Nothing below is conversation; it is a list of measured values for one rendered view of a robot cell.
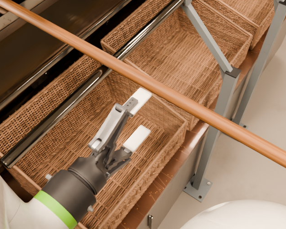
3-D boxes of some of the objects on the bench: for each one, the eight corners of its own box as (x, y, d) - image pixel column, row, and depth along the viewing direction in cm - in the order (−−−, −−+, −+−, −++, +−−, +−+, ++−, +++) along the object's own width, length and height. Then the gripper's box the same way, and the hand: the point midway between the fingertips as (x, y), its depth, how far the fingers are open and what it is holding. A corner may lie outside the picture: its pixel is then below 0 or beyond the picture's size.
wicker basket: (5, 176, 130) (-23, 139, 108) (100, 88, 157) (92, 44, 135) (98, 254, 113) (87, 229, 91) (186, 141, 140) (194, 100, 117)
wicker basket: (103, 84, 158) (96, 40, 136) (167, 22, 185) (170, -23, 163) (190, 134, 142) (199, 93, 119) (247, 58, 169) (263, 12, 146)
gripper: (51, 139, 54) (130, 63, 65) (76, 197, 75) (134, 133, 85) (85, 163, 52) (162, 80, 62) (101, 217, 72) (157, 148, 82)
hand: (143, 114), depth 73 cm, fingers open, 13 cm apart
